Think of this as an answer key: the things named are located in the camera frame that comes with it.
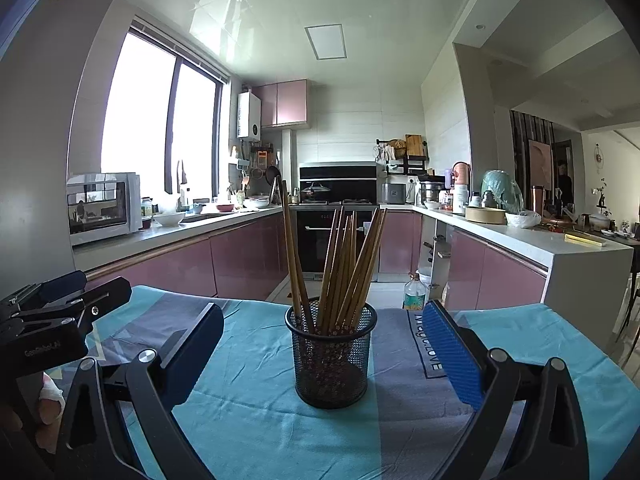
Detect light brown wooden chopstick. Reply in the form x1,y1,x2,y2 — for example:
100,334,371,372
318,206,344,335

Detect dark brown wooden chopstick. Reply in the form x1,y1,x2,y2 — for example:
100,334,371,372
278,179,317,336

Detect short light bamboo chopstick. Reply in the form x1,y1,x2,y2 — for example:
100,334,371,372
330,211,356,334

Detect long dark brown chopstick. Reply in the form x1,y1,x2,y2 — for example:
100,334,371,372
283,194,309,334

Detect person's left hand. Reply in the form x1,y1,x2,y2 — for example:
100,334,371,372
36,374,65,454

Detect cooking oil bottle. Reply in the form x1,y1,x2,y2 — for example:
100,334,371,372
402,271,427,311

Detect teal grey tablecloth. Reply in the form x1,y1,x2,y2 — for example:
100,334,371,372
55,286,639,479

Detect white microwave oven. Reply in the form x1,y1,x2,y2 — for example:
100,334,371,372
66,172,142,247

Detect black mesh utensil holder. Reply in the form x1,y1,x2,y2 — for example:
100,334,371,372
284,304,378,410

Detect white bowl on counter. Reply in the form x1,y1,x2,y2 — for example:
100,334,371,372
153,211,186,228

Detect round bamboo steamer tray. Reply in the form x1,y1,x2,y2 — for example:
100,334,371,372
464,206,506,226

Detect pink thermos jug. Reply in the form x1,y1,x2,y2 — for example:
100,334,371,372
451,162,471,216

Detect black built-in oven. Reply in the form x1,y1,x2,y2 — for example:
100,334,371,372
293,204,378,280

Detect black range hood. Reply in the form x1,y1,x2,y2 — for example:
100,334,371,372
299,162,378,204

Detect white water heater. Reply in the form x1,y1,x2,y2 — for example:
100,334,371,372
236,91,262,142

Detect black wall spice rack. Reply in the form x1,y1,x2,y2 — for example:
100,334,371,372
374,133,430,176

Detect pink upper wall cabinet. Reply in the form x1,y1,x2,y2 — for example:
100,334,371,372
252,79,310,129

